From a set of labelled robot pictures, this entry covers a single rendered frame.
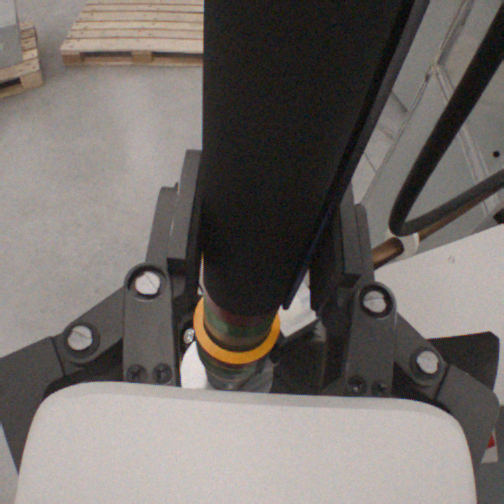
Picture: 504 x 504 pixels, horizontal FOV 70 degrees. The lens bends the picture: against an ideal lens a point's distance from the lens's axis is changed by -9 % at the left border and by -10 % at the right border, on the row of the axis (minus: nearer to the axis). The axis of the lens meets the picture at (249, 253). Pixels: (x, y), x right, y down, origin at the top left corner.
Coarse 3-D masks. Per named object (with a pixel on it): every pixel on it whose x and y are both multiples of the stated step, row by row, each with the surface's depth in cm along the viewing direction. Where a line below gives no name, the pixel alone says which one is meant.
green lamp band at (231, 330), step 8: (208, 312) 16; (216, 320) 16; (272, 320) 17; (224, 328) 16; (232, 328) 16; (240, 328) 16; (248, 328) 16; (256, 328) 16; (264, 328) 17; (240, 336) 17; (248, 336) 17
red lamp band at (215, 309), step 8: (208, 296) 15; (208, 304) 15; (216, 304) 15; (280, 304) 15; (216, 312) 15; (224, 312) 15; (272, 312) 15; (224, 320) 15; (232, 320) 15; (240, 320) 15; (248, 320) 15; (256, 320) 15; (264, 320) 15
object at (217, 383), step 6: (210, 378) 26; (216, 378) 25; (246, 378) 25; (210, 384) 29; (216, 384) 26; (222, 384) 25; (228, 384) 25; (234, 384) 25; (240, 384) 26; (222, 390) 28; (228, 390) 28; (234, 390) 28
